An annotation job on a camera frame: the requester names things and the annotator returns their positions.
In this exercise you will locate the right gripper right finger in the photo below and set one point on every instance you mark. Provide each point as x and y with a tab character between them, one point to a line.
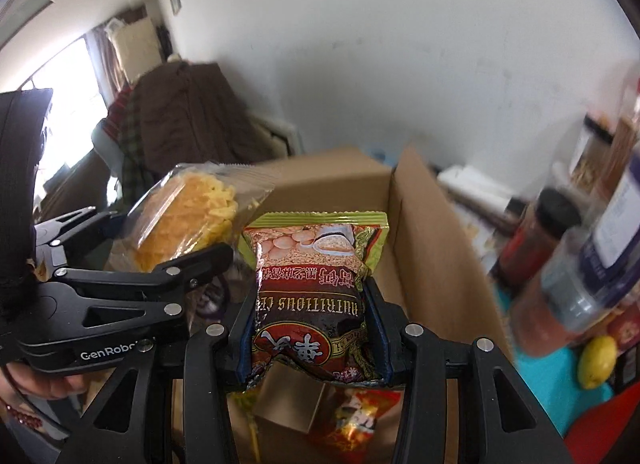
499	418

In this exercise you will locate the blue floral tablecloth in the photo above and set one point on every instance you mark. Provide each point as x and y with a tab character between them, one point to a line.
552	379

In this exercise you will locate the small red orange snack packet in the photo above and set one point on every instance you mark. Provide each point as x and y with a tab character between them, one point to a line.
346	419

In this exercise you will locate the person's left hand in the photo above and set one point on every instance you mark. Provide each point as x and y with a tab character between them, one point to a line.
16	376

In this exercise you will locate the brown jacket on chair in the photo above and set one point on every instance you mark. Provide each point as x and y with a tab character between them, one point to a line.
190	114

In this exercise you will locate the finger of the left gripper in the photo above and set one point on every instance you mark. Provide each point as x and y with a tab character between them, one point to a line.
69	238
93	293

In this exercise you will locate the green cereal snack bag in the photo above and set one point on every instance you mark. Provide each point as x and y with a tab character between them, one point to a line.
310	311

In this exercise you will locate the yellow green fruit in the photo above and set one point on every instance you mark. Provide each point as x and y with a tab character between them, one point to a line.
597	362

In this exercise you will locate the purple label clear jar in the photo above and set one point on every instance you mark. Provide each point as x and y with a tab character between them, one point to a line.
596	269

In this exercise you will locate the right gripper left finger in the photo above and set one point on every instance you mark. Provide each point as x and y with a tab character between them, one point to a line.
129	421

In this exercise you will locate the orange filled plastic jar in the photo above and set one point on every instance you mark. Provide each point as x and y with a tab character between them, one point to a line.
540	323

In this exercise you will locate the plaid garment on chair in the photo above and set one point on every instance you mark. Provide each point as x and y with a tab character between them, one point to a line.
137	179

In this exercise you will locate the red plastic canister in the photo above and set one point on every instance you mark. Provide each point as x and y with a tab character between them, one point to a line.
591	437

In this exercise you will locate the purple silver snack packet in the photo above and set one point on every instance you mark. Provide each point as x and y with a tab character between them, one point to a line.
213	299

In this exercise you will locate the open brown cardboard box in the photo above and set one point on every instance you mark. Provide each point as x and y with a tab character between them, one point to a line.
431	271

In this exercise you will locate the yellow waffle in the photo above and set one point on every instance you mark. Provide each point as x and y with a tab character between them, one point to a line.
193	207

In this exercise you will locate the small gold cardboard box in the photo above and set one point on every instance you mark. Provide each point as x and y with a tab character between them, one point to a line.
289	398

